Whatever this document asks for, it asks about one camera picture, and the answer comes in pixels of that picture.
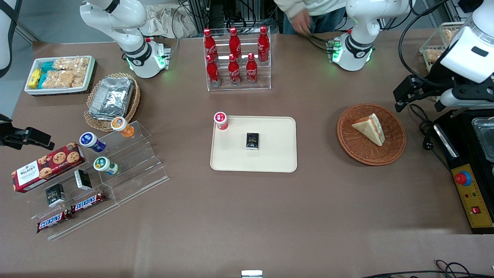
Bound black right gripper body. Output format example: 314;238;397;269
0;114;28;149

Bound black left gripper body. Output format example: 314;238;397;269
403;75;439;102

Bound triangle sandwich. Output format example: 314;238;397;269
351;113;386;147

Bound clear basket with snacks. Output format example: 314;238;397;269
419;22;465;73

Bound brown round wicker basket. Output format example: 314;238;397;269
337;103;407;166

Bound tan oval wicker basket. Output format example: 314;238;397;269
84;72;141;132

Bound cream plastic tray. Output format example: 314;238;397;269
210;116;298;173

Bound person's bare hand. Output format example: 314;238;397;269
291;9;314;36

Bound red Walkers cookie box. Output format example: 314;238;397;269
11;142;86;193

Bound white rectangular snack bin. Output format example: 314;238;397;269
24;56;96;96

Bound blue lid yogurt cup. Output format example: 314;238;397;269
79;132;107;153

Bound yellow snack packet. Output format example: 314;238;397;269
28;68;42;89

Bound rice cracker pack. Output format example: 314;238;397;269
53;57;90;73
41;70;86;89

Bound teal snack packet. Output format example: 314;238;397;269
39;61;57;88

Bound green lid yogurt cup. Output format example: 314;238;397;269
93;156;119;175

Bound Snickers chocolate bar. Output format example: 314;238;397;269
70;192;107;214
36;209;73;234

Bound clear plastic container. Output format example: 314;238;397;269
471;117;494;163

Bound stacked aluminium foil trays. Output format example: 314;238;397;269
88;77;134;121

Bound orange lid yogurt cup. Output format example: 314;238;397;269
111;116;135;138

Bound red emergency stop button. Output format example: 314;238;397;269
454;170;472;186

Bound clear acrylic step display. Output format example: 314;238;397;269
15;120;169;241

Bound person in white sweater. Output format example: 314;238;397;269
273;0;348;35

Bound yellow control box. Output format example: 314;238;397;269
451;163;494;235

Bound red cola bottle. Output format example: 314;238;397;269
257;25;270;63
245;53;258;85
228;54;242;86
203;28;218;60
206;54;221;87
229;26;242;59

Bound clear acrylic bottle rack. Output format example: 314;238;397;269
203;26;272;92

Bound crumpled beige paper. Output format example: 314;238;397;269
140;5;198;39

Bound red lid yogurt cup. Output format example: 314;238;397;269
214;112;229;131

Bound black arm hose cable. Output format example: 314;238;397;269
398;0;469;87

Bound black power cable with plug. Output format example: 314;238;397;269
409;103;453;171

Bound black appliance with silver handle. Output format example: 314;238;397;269
432;109;494;182

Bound black floor cables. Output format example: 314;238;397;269
361;259;494;278

